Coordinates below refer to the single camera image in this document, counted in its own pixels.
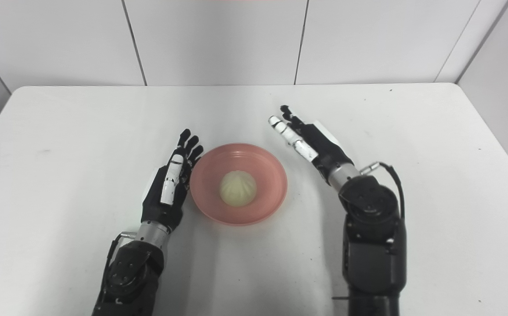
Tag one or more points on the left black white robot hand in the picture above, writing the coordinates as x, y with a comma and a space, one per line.
168, 193

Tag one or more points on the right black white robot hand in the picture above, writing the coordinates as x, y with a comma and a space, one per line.
317, 145

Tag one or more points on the white steamed bun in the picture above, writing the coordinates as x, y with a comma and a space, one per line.
238, 188

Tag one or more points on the pink round plate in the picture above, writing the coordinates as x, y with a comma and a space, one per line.
239, 184

